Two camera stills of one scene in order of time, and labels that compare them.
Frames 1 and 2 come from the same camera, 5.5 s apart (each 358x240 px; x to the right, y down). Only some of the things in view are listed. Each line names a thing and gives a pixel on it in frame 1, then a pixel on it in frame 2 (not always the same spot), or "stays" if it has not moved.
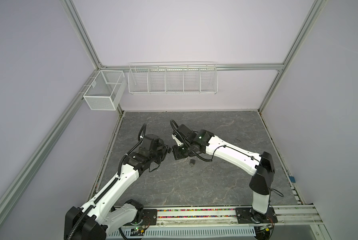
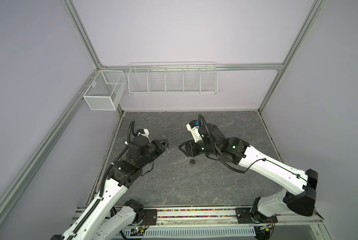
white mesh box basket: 104,92 stays
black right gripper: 176,153 → 191,146
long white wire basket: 173,77 stays
